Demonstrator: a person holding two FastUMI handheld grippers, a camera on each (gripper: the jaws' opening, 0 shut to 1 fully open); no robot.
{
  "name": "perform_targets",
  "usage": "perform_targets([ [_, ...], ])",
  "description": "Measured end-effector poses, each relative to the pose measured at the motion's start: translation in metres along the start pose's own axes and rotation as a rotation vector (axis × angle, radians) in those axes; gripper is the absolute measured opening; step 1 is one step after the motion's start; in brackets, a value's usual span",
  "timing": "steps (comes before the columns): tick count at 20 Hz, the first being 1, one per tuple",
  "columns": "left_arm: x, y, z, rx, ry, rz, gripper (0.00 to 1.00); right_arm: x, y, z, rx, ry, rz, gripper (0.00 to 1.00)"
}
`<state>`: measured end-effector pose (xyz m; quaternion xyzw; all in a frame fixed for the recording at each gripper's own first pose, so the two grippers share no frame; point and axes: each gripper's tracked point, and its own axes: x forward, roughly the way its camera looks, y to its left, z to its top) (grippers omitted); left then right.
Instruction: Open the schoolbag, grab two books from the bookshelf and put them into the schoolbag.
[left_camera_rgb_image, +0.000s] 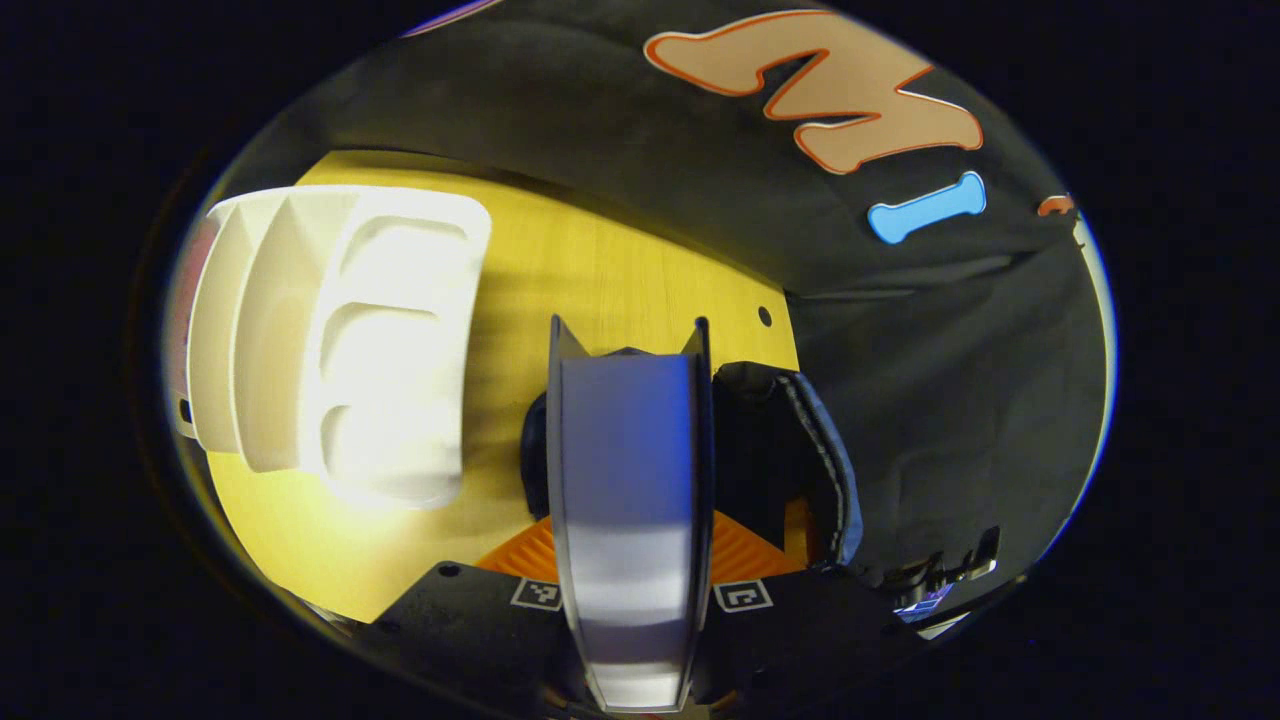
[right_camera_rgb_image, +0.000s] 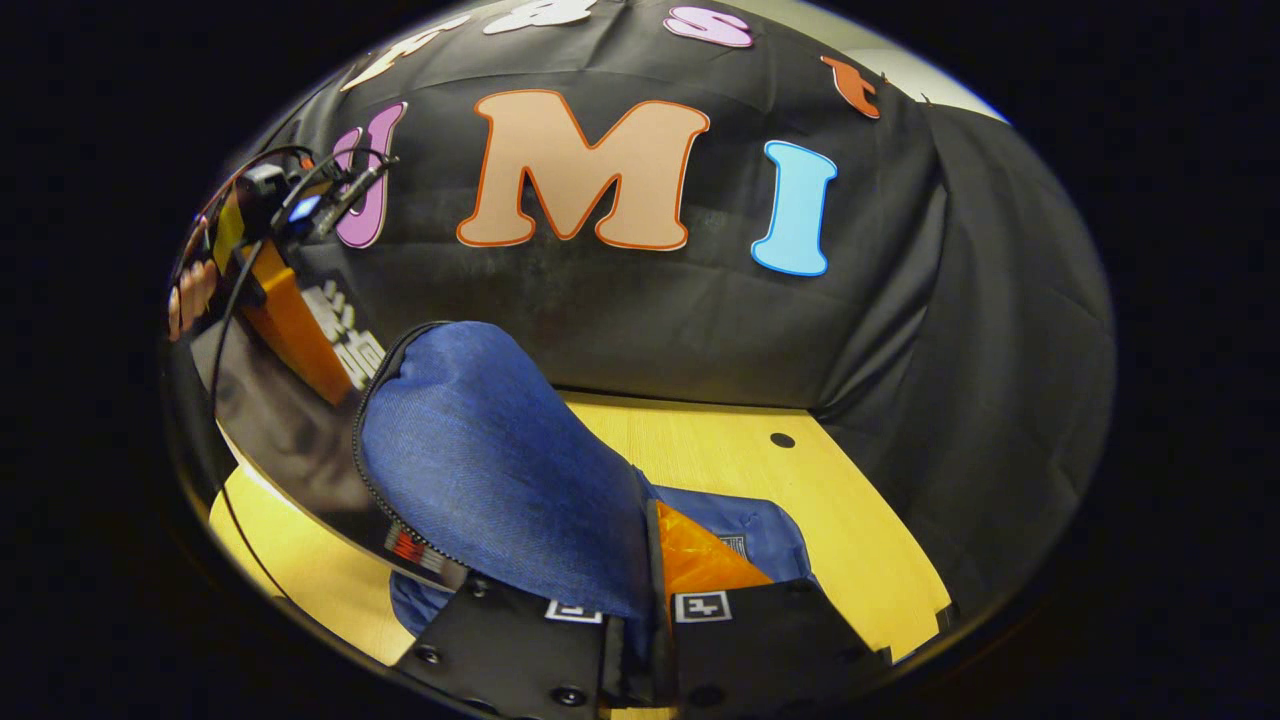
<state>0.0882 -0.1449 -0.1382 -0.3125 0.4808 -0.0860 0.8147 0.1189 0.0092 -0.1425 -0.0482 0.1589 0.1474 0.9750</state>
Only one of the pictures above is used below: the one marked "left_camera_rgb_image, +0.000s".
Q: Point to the black cover book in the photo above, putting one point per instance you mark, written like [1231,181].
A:
[625,480]

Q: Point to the white bookshelf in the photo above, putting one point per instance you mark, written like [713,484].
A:
[390,340]

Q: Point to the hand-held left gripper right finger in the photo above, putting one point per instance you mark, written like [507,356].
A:
[800,630]

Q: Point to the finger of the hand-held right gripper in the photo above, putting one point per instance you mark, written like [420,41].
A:
[798,530]

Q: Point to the black backdrop cloth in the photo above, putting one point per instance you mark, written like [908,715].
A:
[950,400]

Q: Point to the pink cover book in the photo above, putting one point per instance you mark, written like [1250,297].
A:
[185,320]

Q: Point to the blue schoolbag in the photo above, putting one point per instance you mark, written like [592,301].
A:
[790,440]

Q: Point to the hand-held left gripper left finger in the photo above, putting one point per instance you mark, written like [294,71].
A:
[470,630]

